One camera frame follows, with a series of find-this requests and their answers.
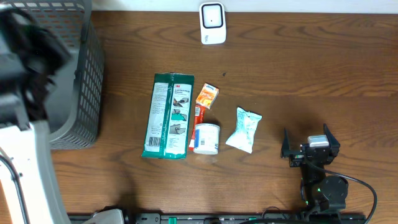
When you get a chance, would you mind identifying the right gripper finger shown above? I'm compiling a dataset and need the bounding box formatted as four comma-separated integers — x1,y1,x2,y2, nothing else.
323,123,341,156
280,128,295,158

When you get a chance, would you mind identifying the light green snack packet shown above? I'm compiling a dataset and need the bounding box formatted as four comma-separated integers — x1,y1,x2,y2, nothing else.
226,107,262,154

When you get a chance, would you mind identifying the red stick packet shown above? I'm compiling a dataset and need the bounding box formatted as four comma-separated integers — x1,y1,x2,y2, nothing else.
188,105,206,151

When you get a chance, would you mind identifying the orange Kleenex tissue pack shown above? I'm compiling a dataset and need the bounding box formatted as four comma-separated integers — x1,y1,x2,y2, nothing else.
195,83,219,110

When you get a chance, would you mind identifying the green 3M gloves pack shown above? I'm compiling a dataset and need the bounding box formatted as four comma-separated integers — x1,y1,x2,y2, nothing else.
141,73,195,159

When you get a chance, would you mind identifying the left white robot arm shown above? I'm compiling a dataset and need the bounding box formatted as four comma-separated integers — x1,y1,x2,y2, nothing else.
1,4,71,223

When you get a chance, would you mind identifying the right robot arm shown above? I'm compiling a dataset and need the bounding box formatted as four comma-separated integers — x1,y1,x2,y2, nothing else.
280,124,348,212

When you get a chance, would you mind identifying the white barcode scanner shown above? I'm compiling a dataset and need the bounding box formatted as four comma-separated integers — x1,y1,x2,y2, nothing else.
199,2,226,45

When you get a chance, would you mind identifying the grey plastic mesh basket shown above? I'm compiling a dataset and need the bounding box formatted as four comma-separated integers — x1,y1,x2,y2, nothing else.
1,0,104,149

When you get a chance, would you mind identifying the white round tub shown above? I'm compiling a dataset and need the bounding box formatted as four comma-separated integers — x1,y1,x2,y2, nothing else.
193,123,220,155

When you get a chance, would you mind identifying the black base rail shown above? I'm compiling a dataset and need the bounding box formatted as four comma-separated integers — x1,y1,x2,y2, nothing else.
68,207,366,224

